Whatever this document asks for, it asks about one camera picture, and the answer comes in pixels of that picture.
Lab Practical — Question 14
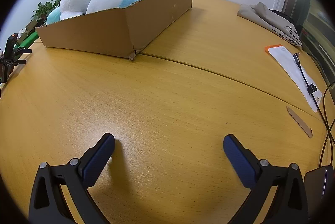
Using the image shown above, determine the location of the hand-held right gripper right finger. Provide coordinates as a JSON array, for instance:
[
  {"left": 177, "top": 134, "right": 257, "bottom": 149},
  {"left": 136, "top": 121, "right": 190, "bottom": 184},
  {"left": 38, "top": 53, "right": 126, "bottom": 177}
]
[{"left": 223, "top": 134, "right": 310, "bottom": 224}]

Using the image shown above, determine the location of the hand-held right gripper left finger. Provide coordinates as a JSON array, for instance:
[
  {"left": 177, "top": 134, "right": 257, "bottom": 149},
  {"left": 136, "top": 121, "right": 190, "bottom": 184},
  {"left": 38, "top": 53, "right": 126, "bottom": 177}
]
[{"left": 29, "top": 132, "right": 116, "bottom": 224}]

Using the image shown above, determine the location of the brown cardboard box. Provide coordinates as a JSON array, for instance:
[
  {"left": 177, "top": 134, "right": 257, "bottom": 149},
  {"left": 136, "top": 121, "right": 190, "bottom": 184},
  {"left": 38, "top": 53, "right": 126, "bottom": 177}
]
[{"left": 35, "top": 0, "right": 194, "bottom": 61}]

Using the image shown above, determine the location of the green board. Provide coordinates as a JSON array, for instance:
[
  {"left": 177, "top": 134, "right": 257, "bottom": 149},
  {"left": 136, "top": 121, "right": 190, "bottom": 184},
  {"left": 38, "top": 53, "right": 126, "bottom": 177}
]
[{"left": 14, "top": 30, "right": 40, "bottom": 48}]

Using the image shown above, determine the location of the small cardboard piece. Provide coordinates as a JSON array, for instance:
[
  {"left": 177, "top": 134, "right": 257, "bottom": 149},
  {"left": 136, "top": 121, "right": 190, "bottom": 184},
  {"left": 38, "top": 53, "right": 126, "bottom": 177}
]
[{"left": 17, "top": 19, "right": 39, "bottom": 40}]

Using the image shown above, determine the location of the teal plush toy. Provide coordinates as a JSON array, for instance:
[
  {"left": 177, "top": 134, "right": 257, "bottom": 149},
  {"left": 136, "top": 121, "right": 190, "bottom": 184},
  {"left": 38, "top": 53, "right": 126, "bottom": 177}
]
[{"left": 46, "top": 7, "right": 63, "bottom": 26}]

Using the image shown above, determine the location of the green potted plant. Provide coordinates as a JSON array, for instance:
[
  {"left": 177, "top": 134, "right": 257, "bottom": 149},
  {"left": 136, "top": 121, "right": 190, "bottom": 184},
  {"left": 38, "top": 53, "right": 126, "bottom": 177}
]
[{"left": 31, "top": 0, "right": 78, "bottom": 22}]

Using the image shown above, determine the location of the brown cardboard strip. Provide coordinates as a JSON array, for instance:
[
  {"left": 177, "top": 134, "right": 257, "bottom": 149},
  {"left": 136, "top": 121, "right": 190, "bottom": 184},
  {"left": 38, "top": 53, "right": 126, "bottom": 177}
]
[{"left": 286, "top": 106, "right": 314, "bottom": 139}]

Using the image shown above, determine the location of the dark grey device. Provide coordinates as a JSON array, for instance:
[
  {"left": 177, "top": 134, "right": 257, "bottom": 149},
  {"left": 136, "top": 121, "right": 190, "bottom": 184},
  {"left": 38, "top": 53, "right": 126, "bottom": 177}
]
[{"left": 304, "top": 165, "right": 335, "bottom": 224}]

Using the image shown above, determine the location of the white pouch with orange edge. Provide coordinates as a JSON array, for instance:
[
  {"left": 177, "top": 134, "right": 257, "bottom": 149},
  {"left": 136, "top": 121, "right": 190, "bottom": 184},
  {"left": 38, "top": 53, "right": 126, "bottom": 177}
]
[{"left": 264, "top": 44, "right": 323, "bottom": 113}]

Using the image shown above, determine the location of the grey cloth bag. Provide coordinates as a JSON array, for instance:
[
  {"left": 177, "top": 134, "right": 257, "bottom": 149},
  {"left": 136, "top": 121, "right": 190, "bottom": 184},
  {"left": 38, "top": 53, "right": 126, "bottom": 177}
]
[{"left": 237, "top": 2, "right": 304, "bottom": 48}]

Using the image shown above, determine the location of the black usb cable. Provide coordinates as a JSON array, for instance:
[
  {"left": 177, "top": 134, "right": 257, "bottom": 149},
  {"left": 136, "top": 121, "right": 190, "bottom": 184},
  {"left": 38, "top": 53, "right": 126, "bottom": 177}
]
[{"left": 292, "top": 52, "right": 329, "bottom": 126}]

